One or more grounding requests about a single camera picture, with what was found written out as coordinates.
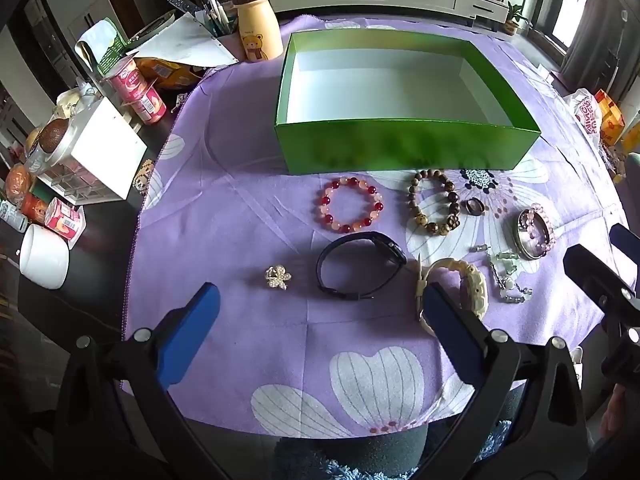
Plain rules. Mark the grey remote control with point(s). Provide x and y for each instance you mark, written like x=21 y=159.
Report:
x=179 y=2

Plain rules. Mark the pearl flower brooch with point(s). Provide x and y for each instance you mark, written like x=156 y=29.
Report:
x=277 y=278

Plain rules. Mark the white paper sheet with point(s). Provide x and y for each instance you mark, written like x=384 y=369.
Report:
x=185 y=42

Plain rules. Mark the brown round bread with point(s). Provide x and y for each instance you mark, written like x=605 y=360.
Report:
x=52 y=136

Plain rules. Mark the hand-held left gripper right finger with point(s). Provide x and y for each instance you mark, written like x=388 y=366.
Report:
x=450 y=335

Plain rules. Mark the person's right hand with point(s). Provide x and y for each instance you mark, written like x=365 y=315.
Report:
x=622 y=410

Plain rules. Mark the small silver earring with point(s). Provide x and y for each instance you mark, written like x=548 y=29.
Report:
x=480 y=248

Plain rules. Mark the small bear-shaped trinket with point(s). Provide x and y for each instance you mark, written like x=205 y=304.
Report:
x=144 y=177

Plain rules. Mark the black fitness band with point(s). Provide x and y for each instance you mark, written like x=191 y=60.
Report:
x=395 y=252

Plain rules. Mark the orange snack packet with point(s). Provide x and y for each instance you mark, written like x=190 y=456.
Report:
x=167 y=72

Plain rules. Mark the ivory hair stick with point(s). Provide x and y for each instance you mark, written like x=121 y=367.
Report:
x=419 y=280

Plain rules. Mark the silver bangle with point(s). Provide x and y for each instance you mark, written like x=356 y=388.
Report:
x=521 y=245

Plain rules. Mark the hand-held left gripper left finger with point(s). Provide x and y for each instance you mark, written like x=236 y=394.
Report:
x=192 y=330

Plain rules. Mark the purple floral tablecloth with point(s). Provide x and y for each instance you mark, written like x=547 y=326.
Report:
x=240 y=220

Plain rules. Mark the white printed plastic bag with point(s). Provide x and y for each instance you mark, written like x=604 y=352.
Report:
x=585 y=112

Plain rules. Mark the yellow bear bottle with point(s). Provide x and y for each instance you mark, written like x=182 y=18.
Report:
x=257 y=30

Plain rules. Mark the pen holder with pens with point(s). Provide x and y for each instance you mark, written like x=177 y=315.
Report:
x=217 y=17

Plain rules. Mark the white drawer organizer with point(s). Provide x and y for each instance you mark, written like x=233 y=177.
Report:
x=107 y=150

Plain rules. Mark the green and white packet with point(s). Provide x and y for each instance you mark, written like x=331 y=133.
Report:
x=102 y=45

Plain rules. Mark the small potted plant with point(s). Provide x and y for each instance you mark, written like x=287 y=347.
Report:
x=515 y=20

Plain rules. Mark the green cardboard box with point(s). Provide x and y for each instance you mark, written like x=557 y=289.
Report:
x=400 y=145

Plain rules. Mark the white mug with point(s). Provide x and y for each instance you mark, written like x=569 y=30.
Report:
x=44 y=260

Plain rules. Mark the blue fluffy cloth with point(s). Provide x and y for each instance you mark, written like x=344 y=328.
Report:
x=320 y=460

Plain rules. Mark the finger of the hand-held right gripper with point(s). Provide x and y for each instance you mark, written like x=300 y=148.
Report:
x=592 y=272
x=625 y=240

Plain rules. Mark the orange and yellow packet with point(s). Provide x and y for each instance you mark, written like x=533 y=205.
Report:
x=611 y=117

